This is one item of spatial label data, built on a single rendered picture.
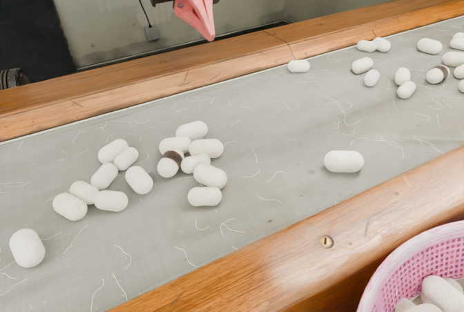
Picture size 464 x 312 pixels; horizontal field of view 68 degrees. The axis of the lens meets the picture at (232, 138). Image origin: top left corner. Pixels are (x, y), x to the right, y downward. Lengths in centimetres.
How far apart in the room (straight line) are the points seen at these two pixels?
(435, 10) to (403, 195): 59
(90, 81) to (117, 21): 191
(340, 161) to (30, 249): 28
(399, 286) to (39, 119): 44
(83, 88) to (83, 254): 28
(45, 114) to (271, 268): 37
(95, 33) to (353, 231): 228
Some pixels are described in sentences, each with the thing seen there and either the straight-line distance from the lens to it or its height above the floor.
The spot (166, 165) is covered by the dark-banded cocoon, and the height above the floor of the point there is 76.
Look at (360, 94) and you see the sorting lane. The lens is 51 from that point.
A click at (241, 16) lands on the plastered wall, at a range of 278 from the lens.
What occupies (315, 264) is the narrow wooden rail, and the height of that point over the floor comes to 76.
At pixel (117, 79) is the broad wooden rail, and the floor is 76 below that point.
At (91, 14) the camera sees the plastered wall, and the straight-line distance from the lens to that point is 242.
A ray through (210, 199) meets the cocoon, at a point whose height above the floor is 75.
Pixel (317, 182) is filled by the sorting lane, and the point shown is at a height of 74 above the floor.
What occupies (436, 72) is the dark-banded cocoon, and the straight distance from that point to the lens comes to 56.
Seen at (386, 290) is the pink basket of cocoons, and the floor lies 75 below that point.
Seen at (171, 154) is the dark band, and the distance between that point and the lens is 36.
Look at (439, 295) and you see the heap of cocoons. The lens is 30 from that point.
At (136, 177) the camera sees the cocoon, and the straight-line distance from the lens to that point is 34.
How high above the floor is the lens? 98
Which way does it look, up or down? 35 degrees down
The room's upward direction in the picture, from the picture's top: 4 degrees counter-clockwise
